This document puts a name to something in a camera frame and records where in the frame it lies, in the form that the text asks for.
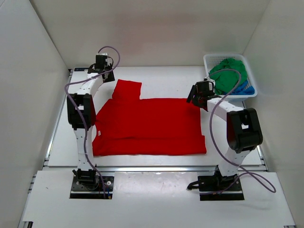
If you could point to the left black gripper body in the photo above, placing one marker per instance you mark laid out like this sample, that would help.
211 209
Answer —
111 77

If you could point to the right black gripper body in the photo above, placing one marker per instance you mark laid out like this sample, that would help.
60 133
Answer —
196 97

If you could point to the red t shirt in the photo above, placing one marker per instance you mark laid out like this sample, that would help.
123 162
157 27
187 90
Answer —
129 125

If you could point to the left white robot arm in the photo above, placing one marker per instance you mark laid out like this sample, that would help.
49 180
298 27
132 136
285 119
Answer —
81 116

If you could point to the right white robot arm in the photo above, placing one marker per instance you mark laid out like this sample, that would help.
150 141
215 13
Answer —
243 129

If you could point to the green t shirt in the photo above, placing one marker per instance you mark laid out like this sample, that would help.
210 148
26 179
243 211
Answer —
226 78

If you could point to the dark label sticker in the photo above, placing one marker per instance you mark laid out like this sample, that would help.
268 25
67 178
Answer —
80 69

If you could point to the white plastic basket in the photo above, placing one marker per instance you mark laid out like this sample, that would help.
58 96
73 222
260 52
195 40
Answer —
211 60

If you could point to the blue t shirt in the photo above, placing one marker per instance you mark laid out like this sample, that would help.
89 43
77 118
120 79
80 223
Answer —
244 89

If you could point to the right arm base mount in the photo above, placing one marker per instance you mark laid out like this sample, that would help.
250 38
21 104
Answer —
218 188

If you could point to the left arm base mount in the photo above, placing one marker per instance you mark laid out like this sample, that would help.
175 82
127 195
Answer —
87 185

